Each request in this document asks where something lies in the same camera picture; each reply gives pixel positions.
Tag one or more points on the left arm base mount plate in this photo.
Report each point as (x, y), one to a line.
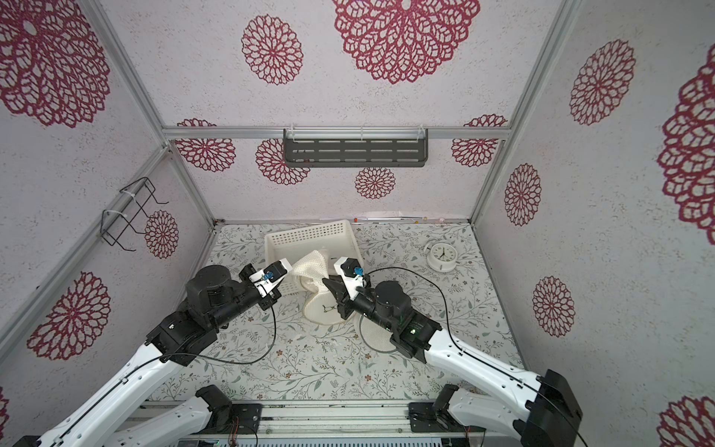
(234, 419)

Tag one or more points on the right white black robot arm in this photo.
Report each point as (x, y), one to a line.
(536, 409)

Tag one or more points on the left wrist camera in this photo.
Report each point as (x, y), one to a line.
(267, 280)

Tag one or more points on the dark grey wall shelf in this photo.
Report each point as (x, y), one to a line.
(362, 152)

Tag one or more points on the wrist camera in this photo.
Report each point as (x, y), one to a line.
(267, 280)
(351, 274)

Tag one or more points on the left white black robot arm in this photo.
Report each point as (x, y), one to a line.
(169, 348)

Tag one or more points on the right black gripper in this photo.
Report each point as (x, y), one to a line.
(341, 291)

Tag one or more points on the white perforated plastic basket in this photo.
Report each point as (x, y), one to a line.
(335, 239)

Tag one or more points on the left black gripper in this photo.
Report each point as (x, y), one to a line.
(271, 298)

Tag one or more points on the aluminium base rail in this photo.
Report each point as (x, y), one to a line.
(353, 419)

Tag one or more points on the white round alarm clock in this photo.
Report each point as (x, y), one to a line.
(441, 256)

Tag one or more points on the white round plate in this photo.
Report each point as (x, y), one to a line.
(320, 306)

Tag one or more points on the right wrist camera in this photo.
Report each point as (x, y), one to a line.
(351, 274)

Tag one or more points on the black wire wall rack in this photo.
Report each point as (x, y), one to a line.
(114, 224)

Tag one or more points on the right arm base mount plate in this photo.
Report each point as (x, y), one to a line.
(424, 418)

